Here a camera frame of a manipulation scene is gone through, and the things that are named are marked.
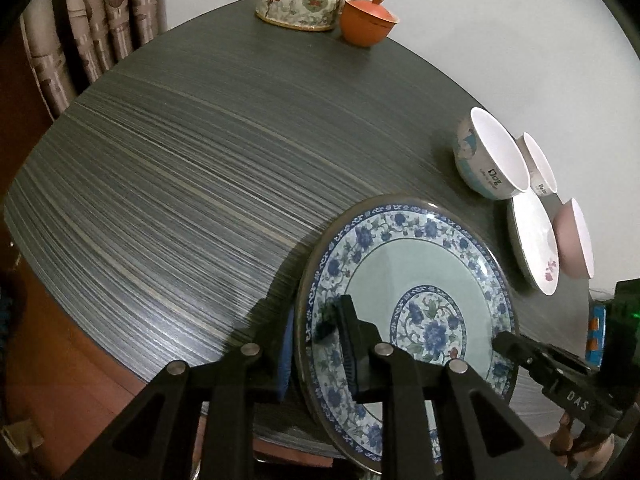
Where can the white bowl with blue cartoon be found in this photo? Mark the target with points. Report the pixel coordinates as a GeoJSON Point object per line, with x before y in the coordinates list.
{"type": "Point", "coordinates": [475, 160]}

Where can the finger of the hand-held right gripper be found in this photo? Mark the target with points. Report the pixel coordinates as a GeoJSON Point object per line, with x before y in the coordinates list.
{"type": "Point", "coordinates": [522, 352]}

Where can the white bowl with pink base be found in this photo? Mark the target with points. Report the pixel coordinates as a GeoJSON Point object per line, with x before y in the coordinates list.
{"type": "Point", "coordinates": [537, 162]}

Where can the blue and orange box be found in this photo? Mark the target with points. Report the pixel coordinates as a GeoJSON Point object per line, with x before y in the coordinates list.
{"type": "Point", "coordinates": [596, 332]}

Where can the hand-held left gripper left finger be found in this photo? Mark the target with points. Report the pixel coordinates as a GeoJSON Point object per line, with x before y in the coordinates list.
{"type": "Point", "coordinates": [283, 360]}

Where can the person's right hand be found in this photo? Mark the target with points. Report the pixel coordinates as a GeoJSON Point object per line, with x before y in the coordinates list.
{"type": "Point", "coordinates": [570, 442]}

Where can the blue floral plate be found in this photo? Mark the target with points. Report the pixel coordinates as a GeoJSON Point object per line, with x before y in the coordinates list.
{"type": "Point", "coordinates": [400, 270]}

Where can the orange lidded cup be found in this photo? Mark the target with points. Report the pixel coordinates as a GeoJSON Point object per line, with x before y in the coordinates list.
{"type": "Point", "coordinates": [365, 22]}

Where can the white plate with pink flower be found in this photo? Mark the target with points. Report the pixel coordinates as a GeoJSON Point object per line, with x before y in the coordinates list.
{"type": "Point", "coordinates": [535, 240]}

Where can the beige patterned curtain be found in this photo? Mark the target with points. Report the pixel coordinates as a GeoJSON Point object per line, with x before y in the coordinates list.
{"type": "Point", "coordinates": [90, 35]}

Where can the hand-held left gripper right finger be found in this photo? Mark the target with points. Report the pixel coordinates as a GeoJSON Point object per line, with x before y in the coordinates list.
{"type": "Point", "coordinates": [361, 360]}

